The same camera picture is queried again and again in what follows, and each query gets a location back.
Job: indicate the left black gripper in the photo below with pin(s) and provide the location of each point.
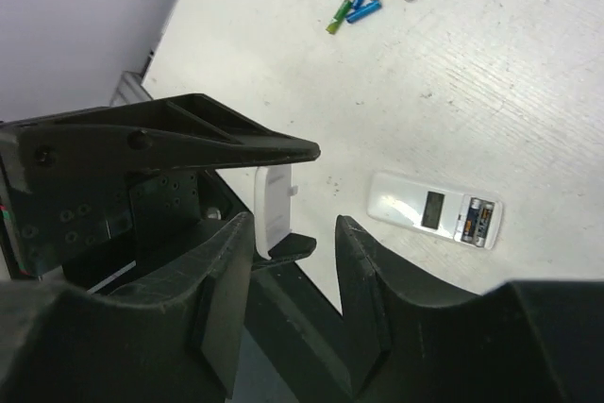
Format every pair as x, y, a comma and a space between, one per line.
68, 180

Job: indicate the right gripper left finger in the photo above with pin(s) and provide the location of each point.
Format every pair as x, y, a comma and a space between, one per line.
173, 335

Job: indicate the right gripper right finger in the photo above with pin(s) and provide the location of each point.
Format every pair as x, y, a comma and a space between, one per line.
412, 337

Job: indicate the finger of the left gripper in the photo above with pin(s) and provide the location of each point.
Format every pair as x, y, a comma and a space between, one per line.
292, 248

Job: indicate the white battery cover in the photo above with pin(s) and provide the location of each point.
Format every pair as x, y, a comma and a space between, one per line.
273, 193

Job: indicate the red and white remote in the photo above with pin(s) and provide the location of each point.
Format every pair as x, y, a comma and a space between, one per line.
436, 209

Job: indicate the green and gold battery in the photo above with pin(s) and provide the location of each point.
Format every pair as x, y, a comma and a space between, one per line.
338, 17

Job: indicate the aluminium rail frame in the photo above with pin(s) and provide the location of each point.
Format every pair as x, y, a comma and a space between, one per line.
130, 88

